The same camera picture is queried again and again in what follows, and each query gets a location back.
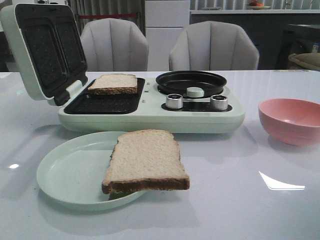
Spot silver knob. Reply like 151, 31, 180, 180
210, 94, 229, 111
165, 93, 183, 110

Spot right silver knob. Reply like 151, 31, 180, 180
210, 94, 229, 111

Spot green breakfast maker lid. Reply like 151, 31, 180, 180
0, 3, 88, 106

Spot pink bowl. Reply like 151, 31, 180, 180
258, 98, 320, 146

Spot right beige chair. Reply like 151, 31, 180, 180
168, 21, 260, 71

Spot fruit plate on counter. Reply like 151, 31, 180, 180
247, 0, 271, 10

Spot olive cushion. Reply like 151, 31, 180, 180
288, 52, 320, 71

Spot white refrigerator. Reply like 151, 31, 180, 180
144, 0, 191, 72

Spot black round frying pan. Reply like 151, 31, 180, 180
155, 70, 227, 98

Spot left silver knob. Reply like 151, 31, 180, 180
165, 93, 183, 110

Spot red barrier belt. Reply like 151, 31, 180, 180
75, 12, 140, 20

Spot bread slice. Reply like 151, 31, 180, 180
88, 73, 138, 95
101, 129, 190, 194

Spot left beige chair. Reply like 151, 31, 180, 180
80, 18, 149, 72

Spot light green plate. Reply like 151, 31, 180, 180
36, 131, 145, 211

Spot beige chair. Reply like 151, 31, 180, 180
168, 21, 260, 71
80, 18, 149, 72

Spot dark kitchen counter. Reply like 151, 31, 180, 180
190, 9, 320, 70

